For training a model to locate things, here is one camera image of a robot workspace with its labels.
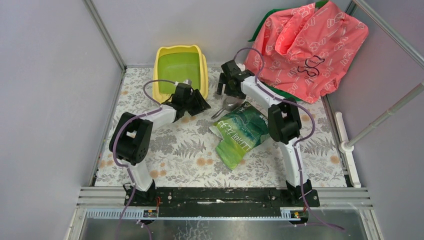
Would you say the silver metal scoop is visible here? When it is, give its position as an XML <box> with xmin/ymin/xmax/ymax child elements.
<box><xmin>210</xmin><ymin>96</ymin><xmax>245</xmax><ymax>119</ymax></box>

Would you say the green litter bag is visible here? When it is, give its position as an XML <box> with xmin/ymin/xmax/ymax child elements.
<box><xmin>209</xmin><ymin>101</ymin><xmax>270</xmax><ymax>171</ymax></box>

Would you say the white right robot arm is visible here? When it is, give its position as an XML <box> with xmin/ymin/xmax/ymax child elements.
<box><xmin>216</xmin><ymin>60</ymin><xmax>313</xmax><ymax>199</ymax></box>

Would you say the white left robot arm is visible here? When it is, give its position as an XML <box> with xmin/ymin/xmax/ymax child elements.
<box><xmin>109</xmin><ymin>82</ymin><xmax>210</xmax><ymax>192</ymax></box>

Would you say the yellow litter box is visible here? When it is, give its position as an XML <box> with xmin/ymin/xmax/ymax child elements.
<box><xmin>153</xmin><ymin>44</ymin><xmax>209</xmax><ymax>99</ymax></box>

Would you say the green cloth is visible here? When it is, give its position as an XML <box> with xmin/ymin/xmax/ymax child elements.
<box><xmin>246</xmin><ymin>0</ymin><xmax>329</xmax><ymax>103</ymax></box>

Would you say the floral table mat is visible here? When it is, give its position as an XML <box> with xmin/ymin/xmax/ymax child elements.
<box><xmin>93</xmin><ymin>66</ymin><xmax>348</xmax><ymax>189</ymax></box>

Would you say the white metal pole stand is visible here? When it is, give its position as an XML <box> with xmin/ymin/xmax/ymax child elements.
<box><xmin>334</xmin><ymin>82</ymin><xmax>424</xmax><ymax>188</ymax></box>

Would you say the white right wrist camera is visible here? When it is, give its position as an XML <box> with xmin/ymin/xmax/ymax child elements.
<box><xmin>236</xmin><ymin>63</ymin><xmax>246</xmax><ymax>72</ymax></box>

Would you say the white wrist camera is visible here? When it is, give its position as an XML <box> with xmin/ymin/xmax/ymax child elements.
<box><xmin>236</xmin><ymin>63</ymin><xmax>246</xmax><ymax>72</ymax></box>
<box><xmin>182</xmin><ymin>79</ymin><xmax>192</xmax><ymax>86</ymax></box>

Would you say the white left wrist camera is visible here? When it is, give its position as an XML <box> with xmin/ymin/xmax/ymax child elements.
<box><xmin>182</xmin><ymin>79</ymin><xmax>192</xmax><ymax>86</ymax></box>

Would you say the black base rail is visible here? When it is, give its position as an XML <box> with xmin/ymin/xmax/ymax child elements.
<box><xmin>122</xmin><ymin>183</ymin><xmax>320</xmax><ymax>218</ymax></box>

